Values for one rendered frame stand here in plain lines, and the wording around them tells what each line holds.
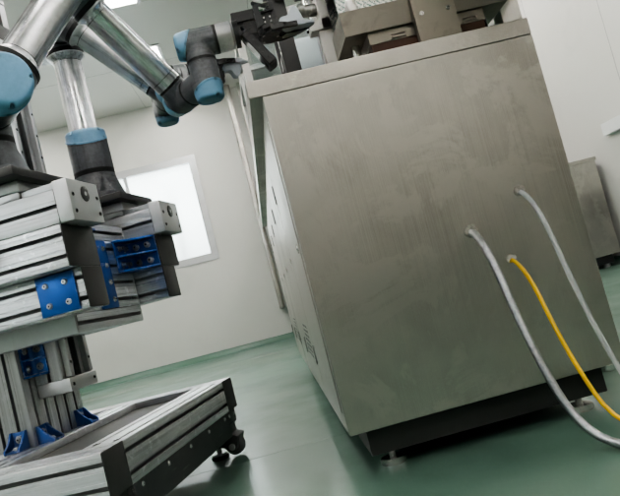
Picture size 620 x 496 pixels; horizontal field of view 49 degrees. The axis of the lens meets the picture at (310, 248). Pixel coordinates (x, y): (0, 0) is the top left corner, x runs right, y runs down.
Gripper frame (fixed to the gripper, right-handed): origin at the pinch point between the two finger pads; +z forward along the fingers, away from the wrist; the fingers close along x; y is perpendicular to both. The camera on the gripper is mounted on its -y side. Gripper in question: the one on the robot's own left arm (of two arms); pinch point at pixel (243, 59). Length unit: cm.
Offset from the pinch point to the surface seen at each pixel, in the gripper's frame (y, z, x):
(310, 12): 0.8, 8.8, 48.1
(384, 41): 19, 13, 80
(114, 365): 177, -72, -512
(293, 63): 8.6, 9.3, 23.5
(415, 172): 50, 9, 90
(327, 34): 8, 11, 50
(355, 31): 15, 7, 79
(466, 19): 17, 33, 84
